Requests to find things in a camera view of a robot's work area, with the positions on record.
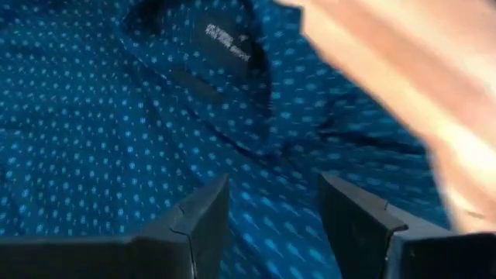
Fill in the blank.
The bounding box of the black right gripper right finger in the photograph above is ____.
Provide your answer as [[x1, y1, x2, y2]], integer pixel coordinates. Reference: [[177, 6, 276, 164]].
[[319, 174, 496, 279]]

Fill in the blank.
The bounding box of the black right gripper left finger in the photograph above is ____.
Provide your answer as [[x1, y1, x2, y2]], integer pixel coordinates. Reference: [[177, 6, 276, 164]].
[[0, 174, 230, 279]]

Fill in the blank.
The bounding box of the navy patterned garment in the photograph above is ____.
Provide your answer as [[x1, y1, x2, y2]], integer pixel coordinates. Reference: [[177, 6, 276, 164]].
[[0, 0, 453, 279]]

